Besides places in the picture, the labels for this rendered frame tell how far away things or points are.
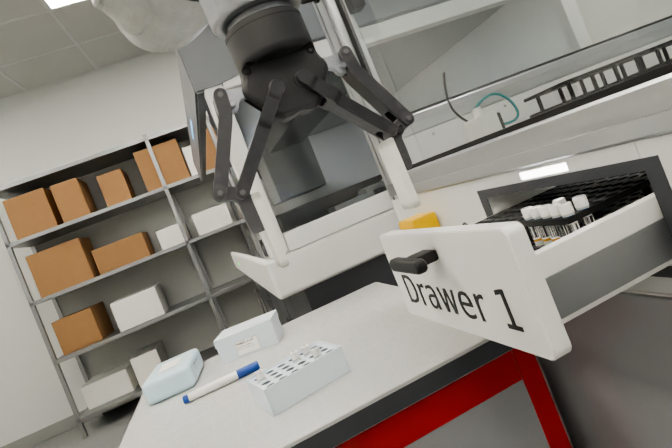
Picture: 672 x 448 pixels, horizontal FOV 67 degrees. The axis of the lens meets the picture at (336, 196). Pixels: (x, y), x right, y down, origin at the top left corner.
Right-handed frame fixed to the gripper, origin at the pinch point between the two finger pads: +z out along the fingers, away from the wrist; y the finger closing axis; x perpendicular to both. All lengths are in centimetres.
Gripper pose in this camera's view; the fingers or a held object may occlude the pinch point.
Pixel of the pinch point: (345, 224)
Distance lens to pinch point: 47.1
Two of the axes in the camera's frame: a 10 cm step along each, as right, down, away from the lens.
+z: 3.9, 9.2, 0.1
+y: 8.9, -3.8, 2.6
